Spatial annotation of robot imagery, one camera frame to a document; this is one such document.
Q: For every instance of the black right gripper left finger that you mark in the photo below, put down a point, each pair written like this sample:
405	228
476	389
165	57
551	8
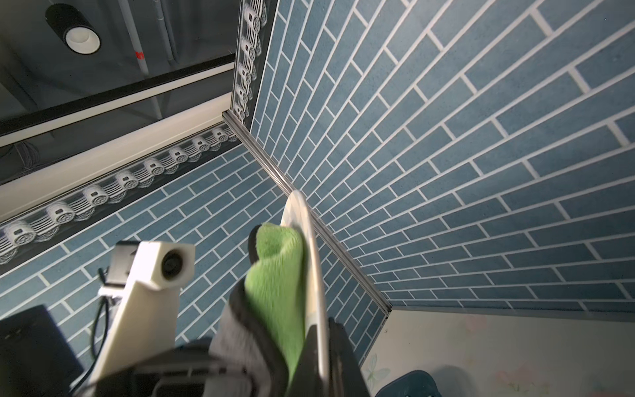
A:
306	381

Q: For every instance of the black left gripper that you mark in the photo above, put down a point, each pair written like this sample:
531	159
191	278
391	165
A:
189	370

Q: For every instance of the round grey checkered plate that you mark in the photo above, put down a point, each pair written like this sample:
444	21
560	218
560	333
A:
318	317

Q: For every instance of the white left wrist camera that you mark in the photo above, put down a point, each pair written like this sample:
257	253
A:
145	279

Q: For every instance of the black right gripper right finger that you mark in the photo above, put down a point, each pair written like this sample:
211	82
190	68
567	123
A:
346	379

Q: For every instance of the teal plastic stationery bin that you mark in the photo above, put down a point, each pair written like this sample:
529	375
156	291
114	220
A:
413	384

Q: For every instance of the aluminium corner post right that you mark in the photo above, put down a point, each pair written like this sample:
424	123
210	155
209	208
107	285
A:
298	214

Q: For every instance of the black ceiling spotlight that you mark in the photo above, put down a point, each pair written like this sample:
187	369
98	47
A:
73	28

